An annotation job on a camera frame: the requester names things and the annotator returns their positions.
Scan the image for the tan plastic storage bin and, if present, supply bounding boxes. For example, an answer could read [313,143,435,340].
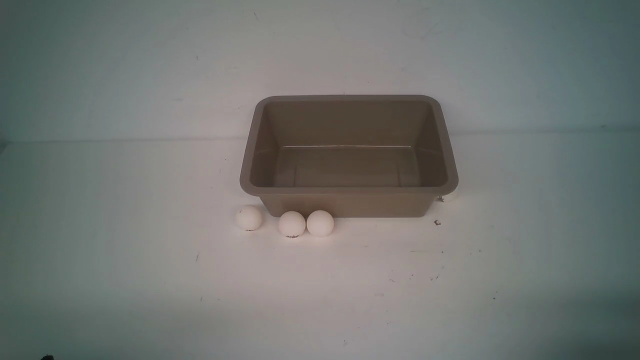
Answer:
[239,95,458,218]

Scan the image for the white ping-pong ball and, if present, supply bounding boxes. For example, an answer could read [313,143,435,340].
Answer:
[306,210,335,238]
[234,204,264,231]
[278,210,307,239]

